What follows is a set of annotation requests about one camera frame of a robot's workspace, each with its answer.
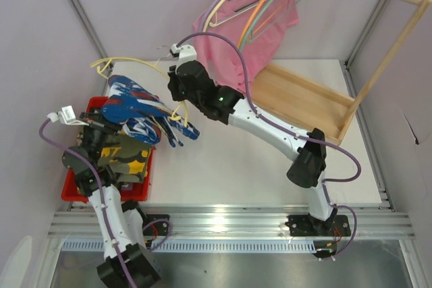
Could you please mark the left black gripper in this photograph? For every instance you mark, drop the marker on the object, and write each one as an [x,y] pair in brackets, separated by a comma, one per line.
[93,121]

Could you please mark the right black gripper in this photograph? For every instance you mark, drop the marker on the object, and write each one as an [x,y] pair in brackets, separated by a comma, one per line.
[173,83]

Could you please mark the green yellow camouflage trousers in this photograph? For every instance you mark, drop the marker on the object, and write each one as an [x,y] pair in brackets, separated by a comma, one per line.
[127,157]

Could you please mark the blue red white shorts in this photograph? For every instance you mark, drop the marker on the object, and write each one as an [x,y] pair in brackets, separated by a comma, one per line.
[142,115]

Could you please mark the cream hanger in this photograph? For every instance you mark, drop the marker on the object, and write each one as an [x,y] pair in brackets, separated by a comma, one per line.
[234,16]
[102,64]

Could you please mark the mint green hanger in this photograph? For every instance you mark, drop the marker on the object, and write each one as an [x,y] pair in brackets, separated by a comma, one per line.
[269,14]

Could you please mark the orange hanger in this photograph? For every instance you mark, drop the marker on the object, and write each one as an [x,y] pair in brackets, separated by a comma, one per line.
[256,8]

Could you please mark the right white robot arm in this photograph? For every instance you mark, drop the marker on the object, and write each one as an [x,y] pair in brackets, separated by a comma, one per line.
[230,107]

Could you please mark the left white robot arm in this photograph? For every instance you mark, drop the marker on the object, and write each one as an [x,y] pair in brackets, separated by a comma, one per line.
[127,263]

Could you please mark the pink t-shirt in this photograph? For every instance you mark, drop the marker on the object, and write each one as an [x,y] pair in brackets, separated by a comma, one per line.
[223,63]

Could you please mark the red plastic bin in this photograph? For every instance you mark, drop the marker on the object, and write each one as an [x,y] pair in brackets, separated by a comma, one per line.
[136,191]

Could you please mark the wooden clothes rack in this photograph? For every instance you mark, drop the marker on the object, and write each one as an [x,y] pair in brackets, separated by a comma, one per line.
[307,104]

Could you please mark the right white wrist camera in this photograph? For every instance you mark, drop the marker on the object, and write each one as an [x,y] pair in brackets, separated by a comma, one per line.
[184,54]

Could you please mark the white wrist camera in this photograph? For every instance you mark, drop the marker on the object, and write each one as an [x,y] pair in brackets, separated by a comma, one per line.
[66,116]
[184,54]

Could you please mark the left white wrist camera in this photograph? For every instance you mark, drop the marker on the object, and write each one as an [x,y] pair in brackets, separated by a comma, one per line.
[66,116]

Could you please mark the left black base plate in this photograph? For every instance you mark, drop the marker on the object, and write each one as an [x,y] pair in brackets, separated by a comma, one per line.
[156,225]

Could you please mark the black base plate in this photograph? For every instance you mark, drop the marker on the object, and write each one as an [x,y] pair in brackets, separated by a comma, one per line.
[156,225]
[304,225]

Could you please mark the white slotted cable duct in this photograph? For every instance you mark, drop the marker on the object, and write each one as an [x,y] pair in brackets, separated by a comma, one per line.
[284,246]

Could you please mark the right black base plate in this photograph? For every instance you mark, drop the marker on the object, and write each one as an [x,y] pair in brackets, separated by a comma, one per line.
[304,225]

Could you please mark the aluminium mounting rail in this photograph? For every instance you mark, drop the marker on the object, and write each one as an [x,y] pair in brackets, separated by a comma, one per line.
[237,222]

